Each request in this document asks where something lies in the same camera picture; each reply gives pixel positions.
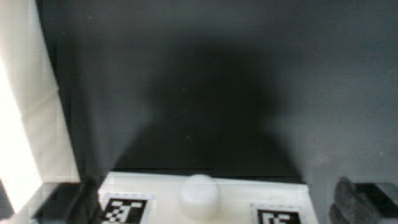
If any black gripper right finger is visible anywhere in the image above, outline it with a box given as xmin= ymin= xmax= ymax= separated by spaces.
xmin=328 ymin=178 xmax=398 ymax=224

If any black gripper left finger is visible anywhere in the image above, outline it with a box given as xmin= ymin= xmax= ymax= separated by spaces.
xmin=33 ymin=176 xmax=106 ymax=224

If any white drawer tray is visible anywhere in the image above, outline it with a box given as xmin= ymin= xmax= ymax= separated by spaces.
xmin=97 ymin=172 xmax=318 ymax=224

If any white L-shaped boundary frame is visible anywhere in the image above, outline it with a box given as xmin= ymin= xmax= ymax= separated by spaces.
xmin=0 ymin=0 xmax=79 ymax=224

